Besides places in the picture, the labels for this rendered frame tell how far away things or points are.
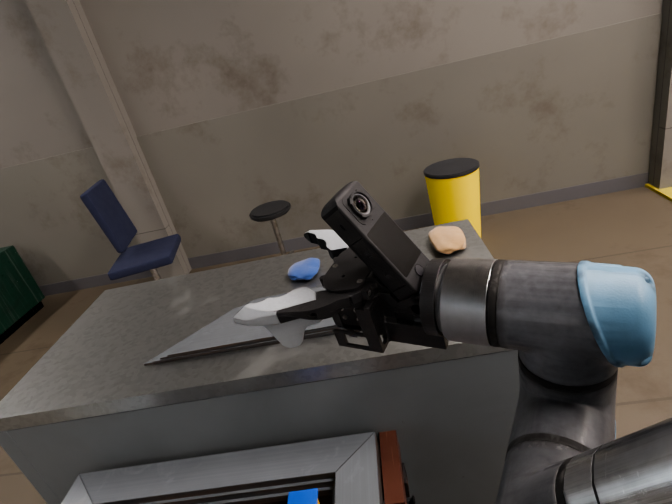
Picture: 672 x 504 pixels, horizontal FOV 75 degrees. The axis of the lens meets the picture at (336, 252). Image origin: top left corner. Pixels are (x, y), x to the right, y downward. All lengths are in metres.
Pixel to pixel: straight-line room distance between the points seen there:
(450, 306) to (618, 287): 0.12
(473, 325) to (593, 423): 0.11
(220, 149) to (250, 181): 0.36
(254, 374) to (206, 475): 0.26
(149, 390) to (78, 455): 0.30
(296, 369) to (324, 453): 0.20
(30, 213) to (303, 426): 4.19
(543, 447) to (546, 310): 0.10
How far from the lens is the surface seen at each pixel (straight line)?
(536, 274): 0.37
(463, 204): 3.38
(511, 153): 3.96
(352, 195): 0.39
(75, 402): 1.25
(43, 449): 1.40
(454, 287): 0.38
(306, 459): 1.07
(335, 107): 3.69
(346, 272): 0.43
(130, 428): 1.24
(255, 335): 1.11
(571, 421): 0.40
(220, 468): 1.14
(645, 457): 0.30
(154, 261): 3.49
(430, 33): 3.69
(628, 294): 0.37
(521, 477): 0.37
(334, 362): 0.98
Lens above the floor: 1.67
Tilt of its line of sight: 25 degrees down
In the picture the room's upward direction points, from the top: 14 degrees counter-clockwise
